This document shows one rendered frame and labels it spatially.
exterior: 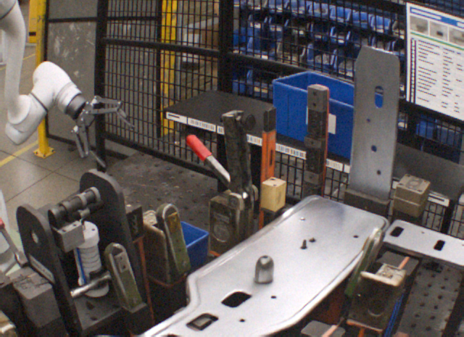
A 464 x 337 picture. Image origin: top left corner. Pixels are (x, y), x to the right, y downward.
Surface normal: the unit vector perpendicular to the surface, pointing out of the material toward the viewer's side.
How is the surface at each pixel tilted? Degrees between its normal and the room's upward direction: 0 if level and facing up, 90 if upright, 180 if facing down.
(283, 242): 0
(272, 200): 90
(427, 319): 0
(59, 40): 89
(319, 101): 90
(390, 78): 90
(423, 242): 0
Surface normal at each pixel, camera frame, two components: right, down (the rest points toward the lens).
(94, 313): 0.01, -0.91
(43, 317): 0.80, 0.26
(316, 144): -0.61, 0.32
